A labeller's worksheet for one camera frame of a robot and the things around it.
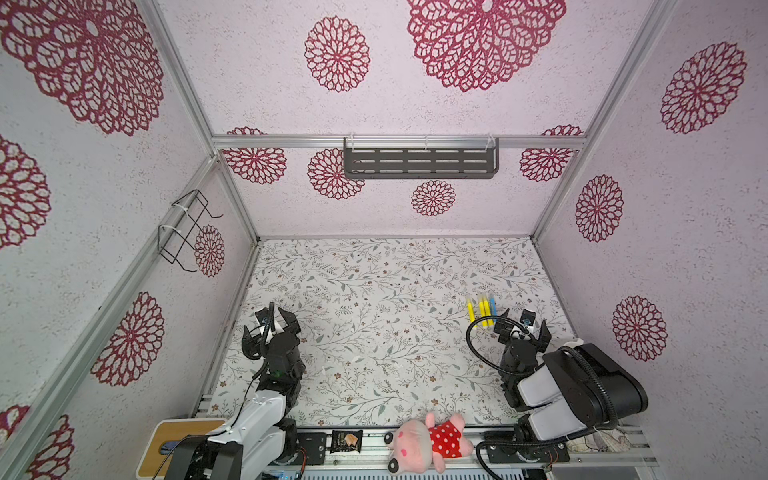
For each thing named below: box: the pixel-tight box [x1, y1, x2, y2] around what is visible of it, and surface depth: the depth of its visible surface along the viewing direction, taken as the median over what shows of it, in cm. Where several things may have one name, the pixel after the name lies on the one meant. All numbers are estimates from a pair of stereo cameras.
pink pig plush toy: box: [384, 411, 474, 475], surface depth 70 cm
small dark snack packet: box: [330, 430, 363, 454], surface depth 76 cm
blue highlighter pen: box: [490, 298, 498, 326], surface depth 102 cm
